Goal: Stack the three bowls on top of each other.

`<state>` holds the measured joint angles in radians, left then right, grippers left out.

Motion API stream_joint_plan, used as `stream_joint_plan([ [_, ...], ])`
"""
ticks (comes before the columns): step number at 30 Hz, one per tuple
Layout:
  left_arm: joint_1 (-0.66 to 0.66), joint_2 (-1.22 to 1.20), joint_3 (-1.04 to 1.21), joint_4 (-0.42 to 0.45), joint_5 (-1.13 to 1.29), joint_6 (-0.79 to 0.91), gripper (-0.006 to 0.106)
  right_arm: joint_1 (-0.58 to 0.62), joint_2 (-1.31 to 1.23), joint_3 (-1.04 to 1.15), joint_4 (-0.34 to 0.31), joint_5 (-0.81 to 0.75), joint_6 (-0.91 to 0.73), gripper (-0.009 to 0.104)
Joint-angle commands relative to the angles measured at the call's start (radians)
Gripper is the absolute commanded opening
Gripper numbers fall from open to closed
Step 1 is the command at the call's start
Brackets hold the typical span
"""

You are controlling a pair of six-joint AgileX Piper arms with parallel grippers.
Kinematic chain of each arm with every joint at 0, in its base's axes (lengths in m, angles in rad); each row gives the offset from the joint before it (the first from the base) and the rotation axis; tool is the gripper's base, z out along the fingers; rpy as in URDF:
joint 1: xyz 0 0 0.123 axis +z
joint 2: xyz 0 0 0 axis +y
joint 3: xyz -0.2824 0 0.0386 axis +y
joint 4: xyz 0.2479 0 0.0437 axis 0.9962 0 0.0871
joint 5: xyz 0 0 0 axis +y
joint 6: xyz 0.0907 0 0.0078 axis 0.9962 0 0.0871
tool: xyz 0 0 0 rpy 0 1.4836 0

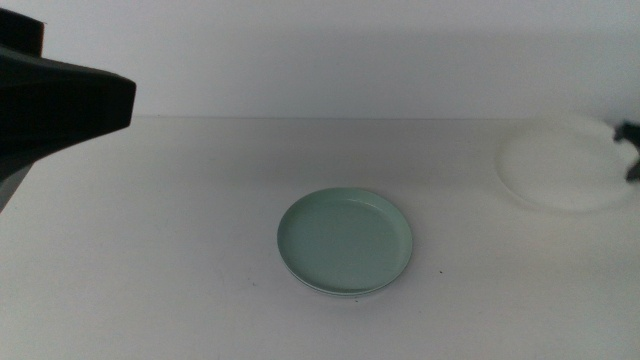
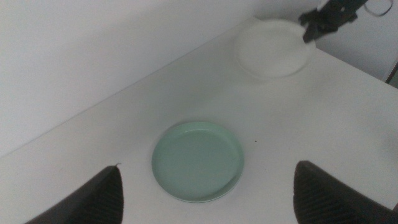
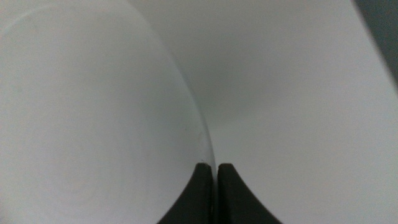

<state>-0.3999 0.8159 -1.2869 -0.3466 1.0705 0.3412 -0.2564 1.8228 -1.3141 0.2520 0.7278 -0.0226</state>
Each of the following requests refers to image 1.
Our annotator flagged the white shallow bowl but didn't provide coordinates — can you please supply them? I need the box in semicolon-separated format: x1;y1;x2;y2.
494;112;632;215

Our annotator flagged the pale green shallow bowl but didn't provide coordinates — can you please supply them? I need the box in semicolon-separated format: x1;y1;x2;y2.
276;187;414;296

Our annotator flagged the grey shallow bowl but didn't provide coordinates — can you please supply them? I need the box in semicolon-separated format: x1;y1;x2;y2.
280;259;412;300

